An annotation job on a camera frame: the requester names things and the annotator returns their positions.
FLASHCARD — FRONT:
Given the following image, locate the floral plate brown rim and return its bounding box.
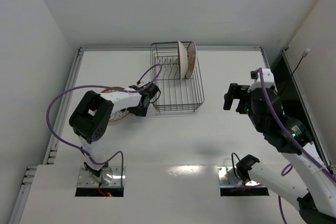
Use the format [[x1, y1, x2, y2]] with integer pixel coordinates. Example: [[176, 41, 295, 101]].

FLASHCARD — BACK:
[[101, 86, 129, 122], [185, 42, 197, 79]]

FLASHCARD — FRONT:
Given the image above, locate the sunburst plate green rim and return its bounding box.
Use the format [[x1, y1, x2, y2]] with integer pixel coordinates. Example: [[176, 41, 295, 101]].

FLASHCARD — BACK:
[[178, 41, 188, 80]]

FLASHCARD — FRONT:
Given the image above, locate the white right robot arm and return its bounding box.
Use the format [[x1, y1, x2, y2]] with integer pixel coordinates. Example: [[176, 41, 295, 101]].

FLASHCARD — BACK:
[[223, 68, 335, 223]]

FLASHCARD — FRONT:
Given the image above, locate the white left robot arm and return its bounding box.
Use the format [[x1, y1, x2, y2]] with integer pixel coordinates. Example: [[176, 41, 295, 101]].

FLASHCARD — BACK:
[[69, 83, 161, 178]]

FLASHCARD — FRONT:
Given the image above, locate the grey wire dish rack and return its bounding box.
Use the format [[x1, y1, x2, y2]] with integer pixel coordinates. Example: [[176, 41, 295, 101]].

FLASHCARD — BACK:
[[150, 41, 205, 113]]

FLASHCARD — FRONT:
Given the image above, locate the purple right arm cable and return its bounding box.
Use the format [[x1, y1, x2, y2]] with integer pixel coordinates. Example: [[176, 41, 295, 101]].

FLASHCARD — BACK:
[[256, 68, 336, 224]]

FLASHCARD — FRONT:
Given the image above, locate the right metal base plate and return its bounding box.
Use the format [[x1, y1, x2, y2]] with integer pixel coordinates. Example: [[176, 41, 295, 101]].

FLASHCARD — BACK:
[[217, 166, 261, 189]]

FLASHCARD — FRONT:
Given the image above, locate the metal base plate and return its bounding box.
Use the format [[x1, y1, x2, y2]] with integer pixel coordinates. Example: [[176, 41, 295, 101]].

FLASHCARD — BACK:
[[77, 166, 125, 188], [217, 166, 261, 189]]

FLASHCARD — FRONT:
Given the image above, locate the black cable white connector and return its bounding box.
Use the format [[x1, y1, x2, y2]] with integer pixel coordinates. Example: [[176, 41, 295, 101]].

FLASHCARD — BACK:
[[279, 48, 310, 95]]

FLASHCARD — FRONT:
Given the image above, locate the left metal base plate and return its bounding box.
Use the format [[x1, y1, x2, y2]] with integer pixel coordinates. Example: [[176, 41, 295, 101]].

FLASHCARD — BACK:
[[77, 166, 125, 188]]

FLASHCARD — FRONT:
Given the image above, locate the aluminium table frame rail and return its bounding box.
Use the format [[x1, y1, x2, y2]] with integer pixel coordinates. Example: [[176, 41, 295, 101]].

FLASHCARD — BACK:
[[7, 46, 263, 224]]

